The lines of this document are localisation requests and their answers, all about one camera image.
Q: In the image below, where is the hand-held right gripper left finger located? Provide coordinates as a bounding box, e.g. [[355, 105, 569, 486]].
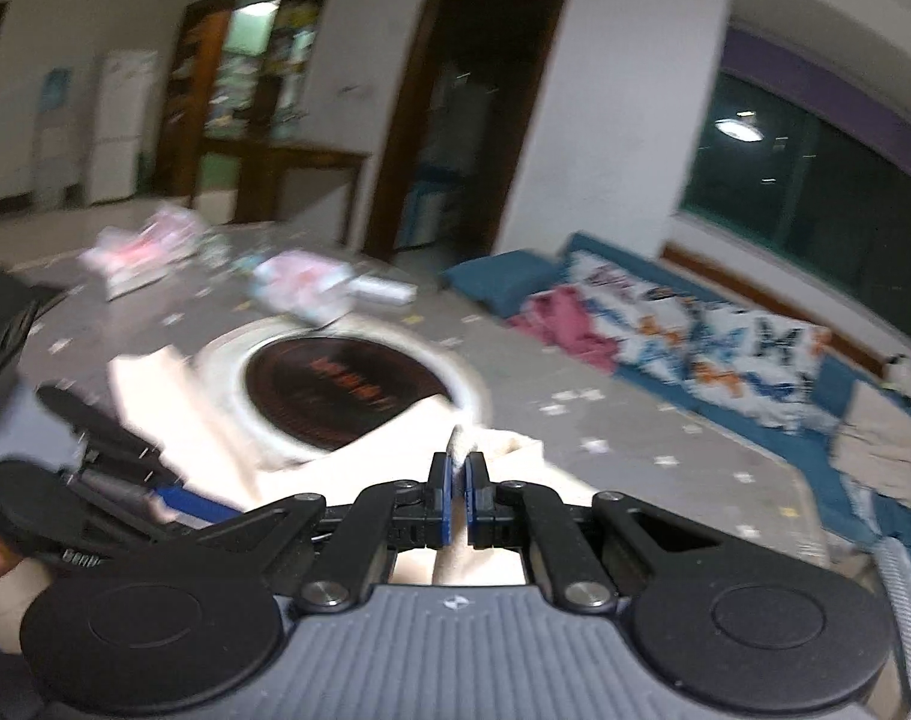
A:
[[199, 452, 455, 614]]

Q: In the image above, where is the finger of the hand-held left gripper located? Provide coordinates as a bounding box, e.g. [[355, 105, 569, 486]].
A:
[[35, 382, 173, 482], [73, 469, 235, 545]]

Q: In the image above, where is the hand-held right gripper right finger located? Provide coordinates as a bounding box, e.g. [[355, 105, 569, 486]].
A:
[[465, 452, 728, 614]]

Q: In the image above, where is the cream cloth garment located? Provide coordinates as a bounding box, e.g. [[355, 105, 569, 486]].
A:
[[0, 345, 548, 653]]

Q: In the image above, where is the round black induction cooker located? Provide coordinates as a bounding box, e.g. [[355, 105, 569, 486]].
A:
[[193, 313, 496, 467]]

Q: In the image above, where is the pink snack packet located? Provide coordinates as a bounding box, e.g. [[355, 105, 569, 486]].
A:
[[79, 204, 211, 295]]

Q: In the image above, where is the pink cloth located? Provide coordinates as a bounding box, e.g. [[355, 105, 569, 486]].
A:
[[507, 287, 623, 374]]

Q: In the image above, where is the white water dispenser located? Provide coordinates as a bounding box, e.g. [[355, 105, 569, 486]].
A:
[[34, 66, 79, 201]]

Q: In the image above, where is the small white box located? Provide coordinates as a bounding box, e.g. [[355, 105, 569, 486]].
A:
[[349, 274, 418, 310]]

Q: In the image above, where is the blue pillow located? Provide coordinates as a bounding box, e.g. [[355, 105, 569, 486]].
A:
[[439, 250, 563, 317]]

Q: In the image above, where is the white refrigerator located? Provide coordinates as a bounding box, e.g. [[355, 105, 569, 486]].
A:
[[86, 49, 161, 205]]

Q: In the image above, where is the pink white tissue packet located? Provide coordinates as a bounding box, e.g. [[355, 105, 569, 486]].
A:
[[250, 250, 361, 325]]

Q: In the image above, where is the butterfly print blanket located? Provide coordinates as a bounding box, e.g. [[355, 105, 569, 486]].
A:
[[567, 250, 833, 434]]

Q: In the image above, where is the dark wooden side table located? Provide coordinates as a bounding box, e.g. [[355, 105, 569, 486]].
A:
[[191, 136, 371, 242]]

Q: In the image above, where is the blue sofa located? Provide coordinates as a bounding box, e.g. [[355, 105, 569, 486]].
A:
[[439, 231, 911, 620]]

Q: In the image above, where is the dark wooden display cabinet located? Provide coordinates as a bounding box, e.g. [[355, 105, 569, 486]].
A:
[[154, 0, 338, 205]]

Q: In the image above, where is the beige cloth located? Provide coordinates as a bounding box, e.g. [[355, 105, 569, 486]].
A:
[[829, 381, 911, 509]]

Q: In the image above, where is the large dark window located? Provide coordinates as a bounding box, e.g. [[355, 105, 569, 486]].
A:
[[679, 67, 911, 350]]

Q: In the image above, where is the purple curtain valance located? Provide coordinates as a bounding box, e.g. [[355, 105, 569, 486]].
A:
[[724, 25, 911, 197]]

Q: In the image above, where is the dark wooden door frame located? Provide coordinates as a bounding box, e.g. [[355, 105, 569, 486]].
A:
[[364, 0, 574, 265]]

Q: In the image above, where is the grey ribbed strap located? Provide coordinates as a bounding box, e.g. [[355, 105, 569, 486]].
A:
[[874, 538, 911, 720]]

